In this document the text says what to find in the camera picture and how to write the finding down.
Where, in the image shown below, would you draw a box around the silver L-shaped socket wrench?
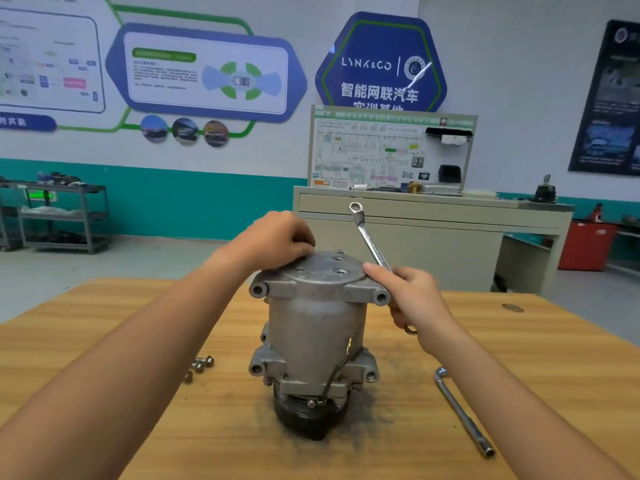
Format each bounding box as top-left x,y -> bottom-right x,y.
433,365 -> 497,460

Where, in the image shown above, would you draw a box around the person's right hand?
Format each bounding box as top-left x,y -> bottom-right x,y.
362,261 -> 456,341

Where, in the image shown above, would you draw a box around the grey metal compressor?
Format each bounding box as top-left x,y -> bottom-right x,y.
247,249 -> 393,442

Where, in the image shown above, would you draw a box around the small black device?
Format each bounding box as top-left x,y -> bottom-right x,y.
533,175 -> 558,204

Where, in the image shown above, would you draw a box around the person's left hand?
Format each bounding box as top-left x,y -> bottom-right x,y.
232,211 -> 317,276

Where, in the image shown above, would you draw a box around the grey metal shelf cart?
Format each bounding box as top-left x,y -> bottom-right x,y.
18,177 -> 111,255
0,177 -> 19,251

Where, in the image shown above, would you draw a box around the round photo wall decal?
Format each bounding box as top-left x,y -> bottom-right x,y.
202,121 -> 231,149
141,115 -> 170,143
171,117 -> 200,146

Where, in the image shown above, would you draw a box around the white wiring display board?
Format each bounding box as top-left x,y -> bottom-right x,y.
309,105 -> 479,196

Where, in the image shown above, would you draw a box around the red cabinet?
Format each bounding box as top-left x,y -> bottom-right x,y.
558,221 -> 618,272

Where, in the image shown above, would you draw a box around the dark wall poster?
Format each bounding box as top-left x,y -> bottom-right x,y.
569,19 -> 640,176

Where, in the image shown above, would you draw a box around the person's left forearm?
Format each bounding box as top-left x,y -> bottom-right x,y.
0,245 -> 256,480

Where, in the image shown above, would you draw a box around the beige workbench cabinet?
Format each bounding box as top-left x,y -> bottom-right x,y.
293,187 -> 575,296

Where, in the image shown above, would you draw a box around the blue rounded infographic panel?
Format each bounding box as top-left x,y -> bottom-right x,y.
105,23 -> 309,124

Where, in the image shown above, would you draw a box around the blue hexagon wall sign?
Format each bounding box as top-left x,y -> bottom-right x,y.
315,11 -> 448,113

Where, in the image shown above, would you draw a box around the white infographic wall panel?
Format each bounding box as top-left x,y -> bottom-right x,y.
0,0 -> 106,114

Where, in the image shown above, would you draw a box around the person's right forearm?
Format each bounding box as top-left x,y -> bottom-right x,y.
420,319 -> 636,480

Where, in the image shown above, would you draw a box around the silver combination wrench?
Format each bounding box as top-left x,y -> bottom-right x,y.
348,201 -> 419,336

